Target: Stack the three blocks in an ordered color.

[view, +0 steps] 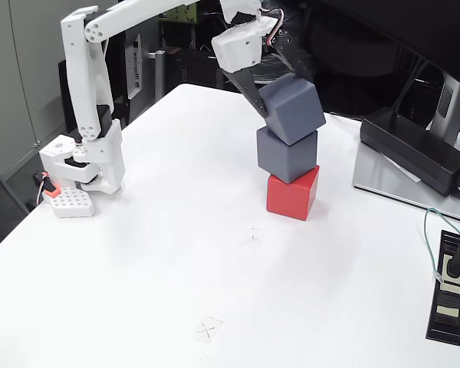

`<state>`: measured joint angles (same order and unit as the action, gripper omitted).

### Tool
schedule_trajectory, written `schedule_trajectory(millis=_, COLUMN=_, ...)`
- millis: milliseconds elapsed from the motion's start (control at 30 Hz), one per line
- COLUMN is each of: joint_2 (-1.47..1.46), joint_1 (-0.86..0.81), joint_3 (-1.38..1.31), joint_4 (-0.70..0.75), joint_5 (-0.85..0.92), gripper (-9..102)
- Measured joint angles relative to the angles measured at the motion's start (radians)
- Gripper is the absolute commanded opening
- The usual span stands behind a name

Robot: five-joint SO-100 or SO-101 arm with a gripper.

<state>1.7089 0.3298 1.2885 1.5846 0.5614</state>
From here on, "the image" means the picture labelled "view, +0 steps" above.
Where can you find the small clear tape mark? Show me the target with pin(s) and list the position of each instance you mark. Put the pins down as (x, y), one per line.
(255, 235)

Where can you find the clear tape with X mark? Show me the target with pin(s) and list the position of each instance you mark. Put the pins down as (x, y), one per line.
(207, 329)

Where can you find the red cube block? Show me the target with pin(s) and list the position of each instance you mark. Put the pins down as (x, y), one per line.
(287, 199)

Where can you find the dark slate cube block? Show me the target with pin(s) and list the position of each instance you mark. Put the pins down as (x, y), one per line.
(287, 157)

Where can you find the silver monitor stand base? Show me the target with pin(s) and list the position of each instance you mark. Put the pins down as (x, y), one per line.
(375, 172)

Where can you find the black equipment box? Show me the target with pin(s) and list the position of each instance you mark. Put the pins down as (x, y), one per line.
(191, 65)

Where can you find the silver monitor stand neck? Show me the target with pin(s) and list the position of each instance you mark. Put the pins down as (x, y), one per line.
(448, 103)

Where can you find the black power adapter brick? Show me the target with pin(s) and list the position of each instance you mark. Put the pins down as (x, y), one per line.
(410, 149)

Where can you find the green panel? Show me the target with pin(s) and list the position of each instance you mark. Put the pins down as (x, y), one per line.
(180, 17)

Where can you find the black table outlet strip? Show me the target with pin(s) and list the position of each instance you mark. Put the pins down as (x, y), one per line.
(446, 314)

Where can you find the grey cube block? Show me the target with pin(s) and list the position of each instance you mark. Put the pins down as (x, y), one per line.
(295, 109)

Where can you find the white perforated clamp block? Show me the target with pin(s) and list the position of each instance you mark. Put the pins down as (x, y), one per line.
(74, 203)

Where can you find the large black monitor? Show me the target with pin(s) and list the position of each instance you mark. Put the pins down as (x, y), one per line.
(387, 23)

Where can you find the silver metal post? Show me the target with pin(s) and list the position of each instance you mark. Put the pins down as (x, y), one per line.
(159, 76)

